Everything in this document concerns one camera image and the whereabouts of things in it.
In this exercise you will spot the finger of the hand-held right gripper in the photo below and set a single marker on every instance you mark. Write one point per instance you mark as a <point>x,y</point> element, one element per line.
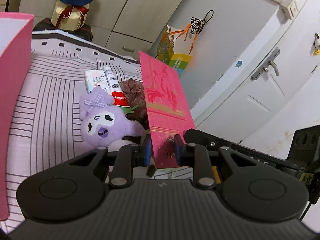
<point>212,138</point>

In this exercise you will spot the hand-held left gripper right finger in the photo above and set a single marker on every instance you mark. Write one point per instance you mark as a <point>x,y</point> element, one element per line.
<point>178,151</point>

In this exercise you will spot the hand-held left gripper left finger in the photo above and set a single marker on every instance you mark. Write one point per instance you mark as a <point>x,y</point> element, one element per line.
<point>147,152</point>

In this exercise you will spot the white plush toy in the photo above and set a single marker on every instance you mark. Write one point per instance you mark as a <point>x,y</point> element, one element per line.
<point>125,143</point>

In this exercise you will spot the green plush toy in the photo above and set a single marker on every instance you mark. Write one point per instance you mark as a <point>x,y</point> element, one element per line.
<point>130,108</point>

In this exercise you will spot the red patterned envelope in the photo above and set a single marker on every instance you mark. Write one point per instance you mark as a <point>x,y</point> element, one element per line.
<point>165,105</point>

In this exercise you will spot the purple plush toy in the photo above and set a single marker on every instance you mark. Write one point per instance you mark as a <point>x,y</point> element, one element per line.
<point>105,123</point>

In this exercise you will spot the pink cardboard box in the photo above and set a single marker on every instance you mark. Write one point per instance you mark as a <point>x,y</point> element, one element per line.
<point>12,105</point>

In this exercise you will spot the white door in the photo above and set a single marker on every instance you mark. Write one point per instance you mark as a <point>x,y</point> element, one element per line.
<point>275,105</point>

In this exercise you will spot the brown floral cloth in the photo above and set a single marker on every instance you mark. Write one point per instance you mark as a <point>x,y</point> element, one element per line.
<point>133,92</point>

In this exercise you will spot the red white toothpaste tube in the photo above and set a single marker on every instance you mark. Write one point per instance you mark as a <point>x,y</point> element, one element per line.
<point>113,85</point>

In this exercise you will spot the round blue sticker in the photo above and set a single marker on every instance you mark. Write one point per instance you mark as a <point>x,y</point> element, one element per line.
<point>239,64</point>

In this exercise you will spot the colourful paper bag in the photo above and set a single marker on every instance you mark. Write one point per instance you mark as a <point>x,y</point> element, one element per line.
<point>180,60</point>

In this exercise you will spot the small hanging toy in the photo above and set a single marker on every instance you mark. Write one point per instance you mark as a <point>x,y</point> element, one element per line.
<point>317,43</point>

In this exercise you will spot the striped pink tablecloth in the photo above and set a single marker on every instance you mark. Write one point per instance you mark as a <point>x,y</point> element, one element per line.
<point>50,92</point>

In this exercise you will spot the black suitcase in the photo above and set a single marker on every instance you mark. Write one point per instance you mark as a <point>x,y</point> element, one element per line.
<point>86,32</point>

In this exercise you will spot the beige wardrobe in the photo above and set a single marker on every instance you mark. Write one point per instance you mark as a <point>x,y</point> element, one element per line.
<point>130,5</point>

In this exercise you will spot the flower bouquet with blue wrap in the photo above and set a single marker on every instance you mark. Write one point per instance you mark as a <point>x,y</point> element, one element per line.
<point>75,0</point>

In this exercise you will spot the white wall switch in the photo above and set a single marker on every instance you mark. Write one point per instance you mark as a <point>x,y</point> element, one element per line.
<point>290,7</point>

